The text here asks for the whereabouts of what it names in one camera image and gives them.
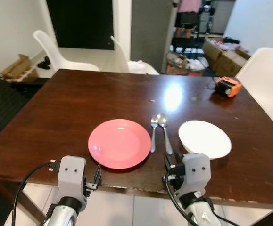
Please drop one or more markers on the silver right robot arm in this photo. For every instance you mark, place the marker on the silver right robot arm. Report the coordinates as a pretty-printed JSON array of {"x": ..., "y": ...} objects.
[{"x": 200, "y": 215}]

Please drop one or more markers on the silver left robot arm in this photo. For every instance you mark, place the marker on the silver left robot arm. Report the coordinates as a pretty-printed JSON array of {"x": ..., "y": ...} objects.
[{"x": 61, "y": 216}]

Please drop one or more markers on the pink round plate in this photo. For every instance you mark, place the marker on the pink round plate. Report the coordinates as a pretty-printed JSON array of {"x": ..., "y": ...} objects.
[{"x": 119, "y": 143}]

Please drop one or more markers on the silver metal fork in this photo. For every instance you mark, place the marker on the silver metal fork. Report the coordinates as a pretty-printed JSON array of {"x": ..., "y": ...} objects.
[{"x": 153, "y": 135}]

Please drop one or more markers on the white round plate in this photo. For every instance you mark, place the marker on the white round plate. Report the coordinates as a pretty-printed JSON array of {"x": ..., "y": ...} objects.
[{"x": 205, "y": 139}]

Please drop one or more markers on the silver metal spoon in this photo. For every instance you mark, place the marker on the silver metal spoon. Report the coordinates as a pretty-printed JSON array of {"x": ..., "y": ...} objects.
[{"x": 162, "y": 121}]

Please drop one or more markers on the orange and black device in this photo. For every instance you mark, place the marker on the orange and black device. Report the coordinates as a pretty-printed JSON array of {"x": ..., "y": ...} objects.
[{"x": 227, "y": 87}]

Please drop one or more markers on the patterned brown bag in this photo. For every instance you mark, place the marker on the patterned brown bag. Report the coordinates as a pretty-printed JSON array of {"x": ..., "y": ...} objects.
[{"x": 176, "y": 63}]

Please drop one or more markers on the white plastic bag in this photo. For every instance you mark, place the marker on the white plastic bag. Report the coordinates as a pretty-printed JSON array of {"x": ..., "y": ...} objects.
[
  {"x": 137, "y": 67},
  {"x": 196, "y": 65}
]

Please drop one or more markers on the black foam floor mat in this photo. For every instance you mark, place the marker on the black foam floor mat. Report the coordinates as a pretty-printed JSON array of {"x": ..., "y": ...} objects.
[{"x": 4, "y": 103}]

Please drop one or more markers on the large brown cardboard box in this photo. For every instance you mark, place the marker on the large brown cardboard box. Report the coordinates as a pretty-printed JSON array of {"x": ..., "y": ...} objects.
[
  {"x": 230, "y": 66},
  {"x": 214, "y": 52}
]

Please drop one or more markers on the white plastic chair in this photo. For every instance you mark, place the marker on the white plastic chair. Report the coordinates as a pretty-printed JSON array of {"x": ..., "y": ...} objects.
[
  {"x": 268, "y": 80},
  {"x": 121, "y": 59},
  {"x": 56, "y": 55}
]

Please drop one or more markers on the black shoes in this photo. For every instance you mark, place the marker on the black shoes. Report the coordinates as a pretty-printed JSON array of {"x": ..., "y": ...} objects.
[{"x": 44, "y": 62}]

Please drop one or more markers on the black shelf rack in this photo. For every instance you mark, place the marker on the black shelf rack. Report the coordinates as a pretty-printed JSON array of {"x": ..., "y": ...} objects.
[{"x": 186, "y": 42}]

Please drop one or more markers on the small open cardboard box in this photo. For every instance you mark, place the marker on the small open cardboard box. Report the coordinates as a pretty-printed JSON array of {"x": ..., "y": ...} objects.
[{"x": 19, "y": 69}]

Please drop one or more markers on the dark glass door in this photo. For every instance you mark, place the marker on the dark glass door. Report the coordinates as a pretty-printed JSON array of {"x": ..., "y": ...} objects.
[{"x": 79, "y": 23}]

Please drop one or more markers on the person in pink shirt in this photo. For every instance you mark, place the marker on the person in pink shirt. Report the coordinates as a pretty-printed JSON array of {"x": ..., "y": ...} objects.
[{"x": 189, "y": 7}]

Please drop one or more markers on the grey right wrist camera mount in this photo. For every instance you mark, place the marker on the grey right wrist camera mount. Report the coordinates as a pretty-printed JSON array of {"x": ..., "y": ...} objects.
[{"x": 195, "y": 172}]

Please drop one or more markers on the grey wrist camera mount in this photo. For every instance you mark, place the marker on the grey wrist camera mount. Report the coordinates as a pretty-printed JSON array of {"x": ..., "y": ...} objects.
[
  {"x": 71, "y": 176},
  {"x": 195, "y": 172}
]

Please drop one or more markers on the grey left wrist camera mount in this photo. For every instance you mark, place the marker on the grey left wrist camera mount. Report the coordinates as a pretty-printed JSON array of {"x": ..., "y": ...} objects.
[{"x": 71, "y": 176}]

